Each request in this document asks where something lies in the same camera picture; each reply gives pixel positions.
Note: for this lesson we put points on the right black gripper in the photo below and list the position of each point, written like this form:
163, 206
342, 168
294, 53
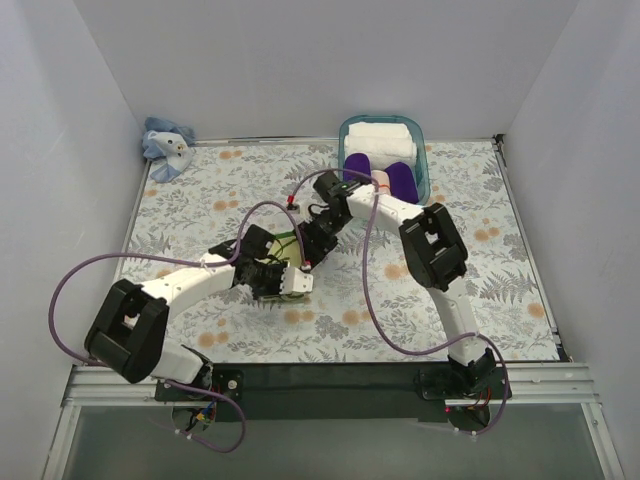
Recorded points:
311, 243

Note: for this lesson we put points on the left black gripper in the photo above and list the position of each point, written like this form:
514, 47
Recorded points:
273, 279

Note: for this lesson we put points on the green patterned towel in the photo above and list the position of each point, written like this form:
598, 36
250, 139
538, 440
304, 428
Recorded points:
285, 248

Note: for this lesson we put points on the blue towel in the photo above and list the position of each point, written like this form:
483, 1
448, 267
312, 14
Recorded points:
168, 146

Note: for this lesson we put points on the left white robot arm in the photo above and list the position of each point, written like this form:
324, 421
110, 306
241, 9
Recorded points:
129, 334

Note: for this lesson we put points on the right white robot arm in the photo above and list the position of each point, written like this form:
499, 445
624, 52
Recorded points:
434, 254

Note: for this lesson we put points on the floral table mat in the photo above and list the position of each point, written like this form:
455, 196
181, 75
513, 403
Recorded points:
365, 306

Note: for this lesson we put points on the left purple rolled towel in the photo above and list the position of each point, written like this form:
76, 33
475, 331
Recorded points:
357, 162

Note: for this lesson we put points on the purple rolled towel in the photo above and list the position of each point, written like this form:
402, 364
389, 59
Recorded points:
357, 162
401, 182

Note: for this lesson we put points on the peach orange rolled towel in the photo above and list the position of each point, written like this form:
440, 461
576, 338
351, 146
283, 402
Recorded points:
382, 179

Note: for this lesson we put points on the right purple rolled towel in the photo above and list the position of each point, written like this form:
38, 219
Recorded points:
401, 182

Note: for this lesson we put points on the white rolled towel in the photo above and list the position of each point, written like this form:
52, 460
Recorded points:
383, 143

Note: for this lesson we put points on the teal plastic basket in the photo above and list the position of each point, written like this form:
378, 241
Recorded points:
420, 170

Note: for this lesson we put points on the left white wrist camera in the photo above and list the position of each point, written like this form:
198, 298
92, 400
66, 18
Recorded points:
295, 282

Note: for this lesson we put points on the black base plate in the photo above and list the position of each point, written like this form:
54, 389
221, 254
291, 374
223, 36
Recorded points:
370, 405

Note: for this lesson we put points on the aluminium frame rail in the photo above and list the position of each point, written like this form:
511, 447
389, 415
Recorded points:
530, 383

